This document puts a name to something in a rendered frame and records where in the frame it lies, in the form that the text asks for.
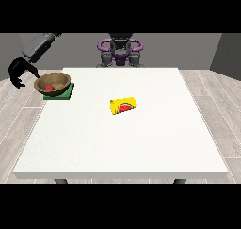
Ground brown wooden bowl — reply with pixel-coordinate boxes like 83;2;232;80
33;72;72;98

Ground yellow cup with melon print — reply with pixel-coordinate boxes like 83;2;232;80
109;96;137;116

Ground grey robot trunk purple rings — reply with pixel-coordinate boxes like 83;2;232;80
96;33;146;69

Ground green square pad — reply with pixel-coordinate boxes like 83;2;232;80
42;82;75;101

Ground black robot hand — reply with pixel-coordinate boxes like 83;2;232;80
8;57;40;90

